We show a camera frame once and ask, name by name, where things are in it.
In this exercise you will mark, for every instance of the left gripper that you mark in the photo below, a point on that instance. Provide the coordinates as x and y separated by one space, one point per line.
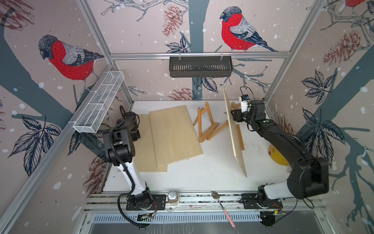
137 136

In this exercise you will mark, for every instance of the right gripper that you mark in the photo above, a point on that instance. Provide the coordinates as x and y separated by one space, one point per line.
237 115

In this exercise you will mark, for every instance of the plywood board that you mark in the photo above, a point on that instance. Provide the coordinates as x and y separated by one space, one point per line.
142 150
174 135
235 139

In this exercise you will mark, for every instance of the wooden easel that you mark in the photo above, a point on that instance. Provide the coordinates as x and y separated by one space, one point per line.
240 137
235 106
207 127

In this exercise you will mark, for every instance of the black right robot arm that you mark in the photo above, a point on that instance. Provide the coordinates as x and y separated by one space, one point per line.
309 175

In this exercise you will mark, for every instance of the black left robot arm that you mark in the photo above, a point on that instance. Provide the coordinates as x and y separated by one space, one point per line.
120 151

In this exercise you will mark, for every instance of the black disc yellow knob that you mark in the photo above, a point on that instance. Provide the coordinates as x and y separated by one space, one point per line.
277 157

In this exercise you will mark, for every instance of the black hanging basket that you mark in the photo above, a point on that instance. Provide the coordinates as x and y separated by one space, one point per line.
200 67

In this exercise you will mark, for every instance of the small glass jar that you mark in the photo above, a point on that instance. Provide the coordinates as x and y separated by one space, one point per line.
173 197

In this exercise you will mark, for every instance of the small circuit board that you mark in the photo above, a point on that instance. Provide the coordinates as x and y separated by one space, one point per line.
145 218

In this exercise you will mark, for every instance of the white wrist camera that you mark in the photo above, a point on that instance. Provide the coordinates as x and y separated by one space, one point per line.
245 103

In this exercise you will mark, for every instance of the white wire mesh basket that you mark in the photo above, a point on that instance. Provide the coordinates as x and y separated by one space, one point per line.
94 112

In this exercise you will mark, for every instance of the spoon with pink handle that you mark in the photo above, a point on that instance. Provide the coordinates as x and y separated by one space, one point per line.
216 196

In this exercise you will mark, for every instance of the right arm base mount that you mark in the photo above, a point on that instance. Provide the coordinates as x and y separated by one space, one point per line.
255 201

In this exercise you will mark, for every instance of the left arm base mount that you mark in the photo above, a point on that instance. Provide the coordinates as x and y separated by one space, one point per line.
157 202

